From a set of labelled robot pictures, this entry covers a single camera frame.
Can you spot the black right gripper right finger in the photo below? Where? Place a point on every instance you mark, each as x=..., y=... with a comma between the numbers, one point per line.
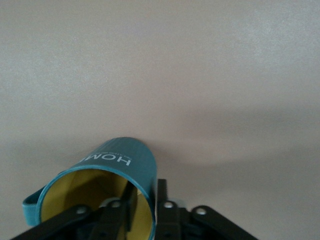
x=175, y=225

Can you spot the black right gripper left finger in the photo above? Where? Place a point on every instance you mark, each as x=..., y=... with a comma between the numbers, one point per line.
x=110, y=220

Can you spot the teal mug with yellow inside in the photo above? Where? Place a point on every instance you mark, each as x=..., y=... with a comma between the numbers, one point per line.
x=140, y=155

